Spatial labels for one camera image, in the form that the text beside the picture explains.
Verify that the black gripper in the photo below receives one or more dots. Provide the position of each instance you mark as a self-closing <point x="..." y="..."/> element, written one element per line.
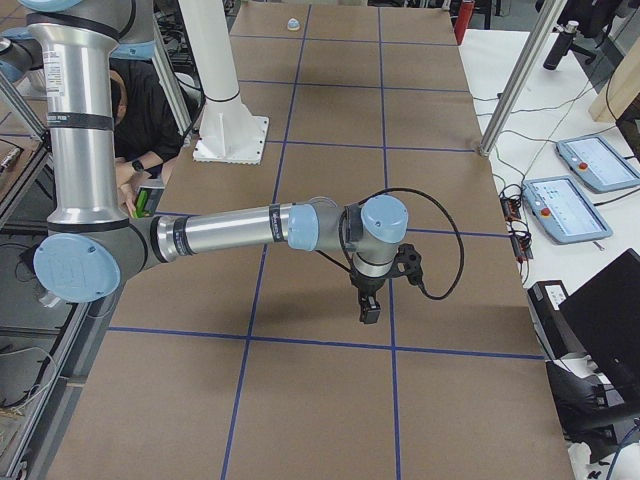
<point x="367" y="286"/>

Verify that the blue service bell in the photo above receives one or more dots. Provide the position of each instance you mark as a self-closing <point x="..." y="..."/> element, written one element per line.
<point x="293" y="25"/>

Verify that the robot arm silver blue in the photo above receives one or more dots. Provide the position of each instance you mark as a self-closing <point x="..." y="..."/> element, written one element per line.
<point x="94" y="247"/>

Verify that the small orange circuit board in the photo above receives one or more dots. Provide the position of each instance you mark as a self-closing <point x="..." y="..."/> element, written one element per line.
<point x="511" y="207"/>

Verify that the black box with label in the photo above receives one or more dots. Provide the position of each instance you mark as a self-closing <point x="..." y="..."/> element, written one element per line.
<point x="553" y="332"/>

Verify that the near blue teach pendant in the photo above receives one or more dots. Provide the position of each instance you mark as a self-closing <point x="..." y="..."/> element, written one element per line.
<point x="564" y="211"/>

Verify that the blue teach pendant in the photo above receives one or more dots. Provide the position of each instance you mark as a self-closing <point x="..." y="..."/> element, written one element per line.
<point x="564" y="211"/>
<point x="597" y="164"/>

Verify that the black laptop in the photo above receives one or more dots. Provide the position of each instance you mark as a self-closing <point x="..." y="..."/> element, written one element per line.
<point x="604" y="316"/>

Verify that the green handheld device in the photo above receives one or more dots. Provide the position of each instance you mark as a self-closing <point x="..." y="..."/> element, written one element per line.
<point x="147" y="199"/>

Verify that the far blue teach pendant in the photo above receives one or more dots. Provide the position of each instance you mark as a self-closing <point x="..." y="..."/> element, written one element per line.
<point x="597" y="164"/>

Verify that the person in black hoodie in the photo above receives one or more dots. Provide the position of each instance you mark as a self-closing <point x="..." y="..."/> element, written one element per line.
<point x="147" y="141"/>

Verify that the red cylinder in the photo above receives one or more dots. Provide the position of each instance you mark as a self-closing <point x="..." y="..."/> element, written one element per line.
<point x="465" y="13"/>

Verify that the black water bottle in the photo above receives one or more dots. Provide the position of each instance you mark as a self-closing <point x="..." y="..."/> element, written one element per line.
<point x="561" y="46"/>

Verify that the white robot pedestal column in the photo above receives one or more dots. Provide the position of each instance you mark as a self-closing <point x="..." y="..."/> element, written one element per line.
<point x="228" y="132"/>

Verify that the aluminium frame post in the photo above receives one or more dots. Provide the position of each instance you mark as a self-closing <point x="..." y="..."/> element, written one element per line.
<point x="532" y="47"/>

